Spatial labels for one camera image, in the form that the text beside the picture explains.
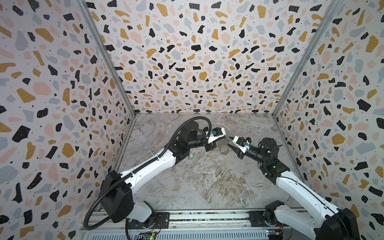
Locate translucent keyring tag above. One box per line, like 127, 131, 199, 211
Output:
217, 139, 230, 156

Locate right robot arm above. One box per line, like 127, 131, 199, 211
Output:
229, 136, 360, 240

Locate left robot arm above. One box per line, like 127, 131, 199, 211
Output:
99, 118, 226, 223

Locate right electronics board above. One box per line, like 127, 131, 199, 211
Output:
267, 230, 284, 240

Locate electronics board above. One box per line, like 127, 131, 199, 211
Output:
267, 230, 284, 240
141, 232, 157, 240

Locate left electronics board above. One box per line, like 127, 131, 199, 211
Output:
141, 232, 157, 240

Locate right corner aluminium profile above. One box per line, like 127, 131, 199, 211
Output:
272, 0, 343, 117

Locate corner aluminium profile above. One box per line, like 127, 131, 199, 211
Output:
74, 0, 136, 116
272, 0, 343, 117

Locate left corner aluminium profile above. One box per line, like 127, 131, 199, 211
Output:
74, 0, 136, 116

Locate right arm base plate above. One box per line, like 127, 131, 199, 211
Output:
249, 210, 283, 227

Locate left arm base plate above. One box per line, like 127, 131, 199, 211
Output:
126, 212, 170, 232

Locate aluminium mounting rail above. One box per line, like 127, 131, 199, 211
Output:
77, 209, 308, 240

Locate black corrugated cable conduit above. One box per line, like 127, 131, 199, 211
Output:
83, 116, 213, 231

